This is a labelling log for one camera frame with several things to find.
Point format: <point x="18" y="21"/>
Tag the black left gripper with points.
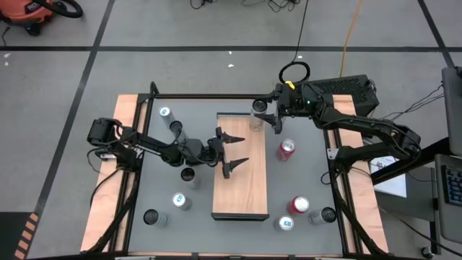
<point x="196" y="151"/>

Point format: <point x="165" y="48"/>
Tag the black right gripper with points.
<point x="296" y="101"/>

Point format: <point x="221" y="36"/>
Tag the white tall can black lid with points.
<point x="176" y="126"/>
<point x="328" y="214"/>
<point x="259" y="105"/>
<point x="187" y="174"/>

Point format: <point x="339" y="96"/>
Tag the silver blue Red Bull can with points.
<point x="286" y="223"/>
<point x="178" y="199"/>
<point x="165" y="111"/>

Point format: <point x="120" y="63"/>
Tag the white blue can black lid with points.
<point x="151" y="216"/>

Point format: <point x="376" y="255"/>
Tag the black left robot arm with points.
<point x="99" y="131"/>

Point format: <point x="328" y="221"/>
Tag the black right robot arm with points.
<point x="361" y="122"/>

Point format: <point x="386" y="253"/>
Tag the wooden shelf black metal legs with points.
<point x="240" y="180"/>

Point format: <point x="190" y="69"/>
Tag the red soda can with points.
<point x="287" y="145"/>
<point x="300" y="204"/>

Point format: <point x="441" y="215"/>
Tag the black perforated computer case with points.
<point x="343" y="86"/>

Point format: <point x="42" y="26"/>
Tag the white paper sheet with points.
<point x="393" y="184"/>

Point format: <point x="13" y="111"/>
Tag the black stand beam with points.
<point x="426" y="155"/>

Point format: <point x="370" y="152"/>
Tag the grey monitor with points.
<point x="454" y="108"/>

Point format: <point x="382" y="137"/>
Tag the grey console with keypad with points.
<point x="442" y="216"/>

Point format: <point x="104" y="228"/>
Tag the black caster wheel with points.
<point x="426" y="251"/>

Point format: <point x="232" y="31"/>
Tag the black orange striped floor mat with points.
<point x="11" y="234"/>

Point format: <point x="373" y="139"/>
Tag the orange shop vacuum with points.
<point x="25" y="11"/>

